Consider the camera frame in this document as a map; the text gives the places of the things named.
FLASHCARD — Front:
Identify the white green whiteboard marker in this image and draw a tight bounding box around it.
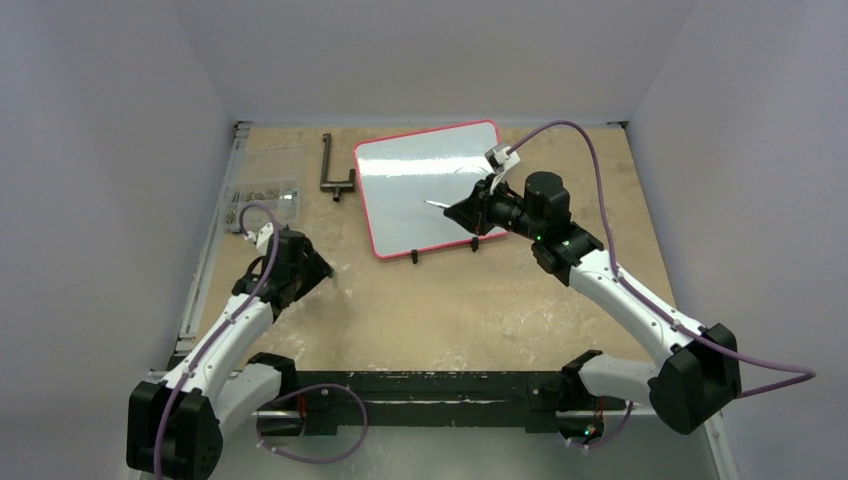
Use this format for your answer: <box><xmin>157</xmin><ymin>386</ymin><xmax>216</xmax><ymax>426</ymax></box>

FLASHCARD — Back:
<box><xmin>424</xmin><ymin>200</ymin><xmax>451</xmax><ymax>210</ymax></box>

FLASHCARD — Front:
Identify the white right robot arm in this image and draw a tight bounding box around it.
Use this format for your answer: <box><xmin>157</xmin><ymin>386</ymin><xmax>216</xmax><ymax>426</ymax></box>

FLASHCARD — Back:
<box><xmin>443</xmin><ymin>171</ymin><xmax>742</xmax><ymax>434</ymax></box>

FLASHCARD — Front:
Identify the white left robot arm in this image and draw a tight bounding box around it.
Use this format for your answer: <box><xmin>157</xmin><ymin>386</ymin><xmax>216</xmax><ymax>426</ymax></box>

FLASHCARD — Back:
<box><xmin>126</xmin><ymin>224</ymin><xmax>333</xmax><ymax>479</ymax></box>

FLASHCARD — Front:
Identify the pink framed whiteboard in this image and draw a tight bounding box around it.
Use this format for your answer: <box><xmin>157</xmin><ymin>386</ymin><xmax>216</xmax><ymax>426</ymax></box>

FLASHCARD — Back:
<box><xmin>353</xmin><ymin>120</ymin><xmax>505</xmax><ymax>260</ymax></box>

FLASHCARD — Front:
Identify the clear plastic screw box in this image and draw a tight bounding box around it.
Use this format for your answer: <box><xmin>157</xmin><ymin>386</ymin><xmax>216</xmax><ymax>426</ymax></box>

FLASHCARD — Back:
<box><xmin>218</xmin><ymin>146</ymin><xmax>305</xmax><ymax>234</ymax></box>

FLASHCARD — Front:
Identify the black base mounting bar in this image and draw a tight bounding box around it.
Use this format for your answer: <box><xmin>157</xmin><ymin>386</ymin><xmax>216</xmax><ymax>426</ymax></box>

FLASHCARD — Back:
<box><xmin>255</xmin><ymin>371</ymin><xmax>626</xmax><ymax>435</ymax></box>

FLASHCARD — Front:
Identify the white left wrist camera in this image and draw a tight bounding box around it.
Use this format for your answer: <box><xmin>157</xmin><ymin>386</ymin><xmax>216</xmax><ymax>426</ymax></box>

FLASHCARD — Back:
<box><xmin>243</xmin><ymin>222</ymin><xmax>275</xmax><ymax>253</ymax></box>

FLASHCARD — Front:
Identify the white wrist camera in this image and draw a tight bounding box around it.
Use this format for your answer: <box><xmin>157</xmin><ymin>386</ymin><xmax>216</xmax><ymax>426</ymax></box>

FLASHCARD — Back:
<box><xmin>484</xmin><ymin>143</ymin><xmax>521</xmax><ymax>194</ymax></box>
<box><xmin>243</xmin><ymin>222</ymin><xmax>275</xmax><ymax>253</ymax></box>

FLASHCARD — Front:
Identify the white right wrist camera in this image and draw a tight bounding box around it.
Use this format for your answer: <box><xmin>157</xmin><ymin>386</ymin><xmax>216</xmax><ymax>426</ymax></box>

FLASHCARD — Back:
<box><xmin>484</xmin><ymin>143</ymin><xmax>521</xmax><ymax>194</ymax></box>

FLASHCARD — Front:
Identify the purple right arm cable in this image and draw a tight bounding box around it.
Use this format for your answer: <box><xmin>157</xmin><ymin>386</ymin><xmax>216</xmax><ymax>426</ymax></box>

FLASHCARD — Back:
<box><xmin>506</xmin><ymin>120</ymin><xmax>817</xmax><ymax>399</ymax></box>

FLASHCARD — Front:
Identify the dark metal pipe bracket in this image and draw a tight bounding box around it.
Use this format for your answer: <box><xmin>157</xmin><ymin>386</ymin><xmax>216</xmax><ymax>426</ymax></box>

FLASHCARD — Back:
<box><xmin>319</xmin><ymin>133</ymin><xmax>357</xmax><ymax>203</ymax></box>

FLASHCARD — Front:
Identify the aluminium frame rail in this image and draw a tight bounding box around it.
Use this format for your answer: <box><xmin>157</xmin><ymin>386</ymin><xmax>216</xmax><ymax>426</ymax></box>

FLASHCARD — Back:
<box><xmin>167</xmin><ymin>120</ymin><xmax>254</xmax><ymax>367</ymax></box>

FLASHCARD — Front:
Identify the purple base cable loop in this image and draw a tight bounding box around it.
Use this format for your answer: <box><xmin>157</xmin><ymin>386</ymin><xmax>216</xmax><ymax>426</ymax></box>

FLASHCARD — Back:
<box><xmin>255</xmin><ymin>384</ymin><xmax>368</xmax><ymax>465</ymax></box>

